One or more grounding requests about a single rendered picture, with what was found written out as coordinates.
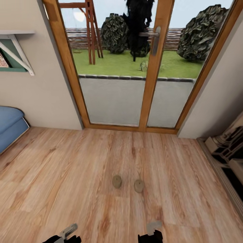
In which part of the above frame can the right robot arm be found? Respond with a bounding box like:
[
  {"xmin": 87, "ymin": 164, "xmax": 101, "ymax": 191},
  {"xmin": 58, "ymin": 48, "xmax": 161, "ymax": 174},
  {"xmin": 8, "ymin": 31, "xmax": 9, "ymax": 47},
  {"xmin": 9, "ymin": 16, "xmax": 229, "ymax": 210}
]
[{"xmin": 138, "ymin": 220, "xmax": 163, "ymax": 243}]

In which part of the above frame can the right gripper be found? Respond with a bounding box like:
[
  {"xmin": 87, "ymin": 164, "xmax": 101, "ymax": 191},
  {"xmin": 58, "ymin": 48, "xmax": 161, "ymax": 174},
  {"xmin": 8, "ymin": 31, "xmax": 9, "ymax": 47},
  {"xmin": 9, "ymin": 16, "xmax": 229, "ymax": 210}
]
[{"xmin": 138, "ymin": 231, "xmax": 163, "ymax": 243}]

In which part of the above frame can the pillar candle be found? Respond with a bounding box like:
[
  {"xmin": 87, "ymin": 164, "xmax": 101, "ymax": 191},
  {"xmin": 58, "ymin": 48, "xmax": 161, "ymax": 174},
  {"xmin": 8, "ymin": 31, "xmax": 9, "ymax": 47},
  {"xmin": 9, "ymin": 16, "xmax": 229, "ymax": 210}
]
[
  {"xmin": 112, "ymin": 175, "xmax": 122, "ymax": 189},
  {"xmin": 134, "ymin": 179, "xmax": 144, "ymax": 193}
]

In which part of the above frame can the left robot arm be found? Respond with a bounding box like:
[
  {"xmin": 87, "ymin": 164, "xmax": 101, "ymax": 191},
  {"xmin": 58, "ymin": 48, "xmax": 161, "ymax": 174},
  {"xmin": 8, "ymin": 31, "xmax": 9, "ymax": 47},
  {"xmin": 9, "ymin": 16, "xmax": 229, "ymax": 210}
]
[{"xmin": 43, "ymin": 223, "xmax": 81, "ymax": 243}]

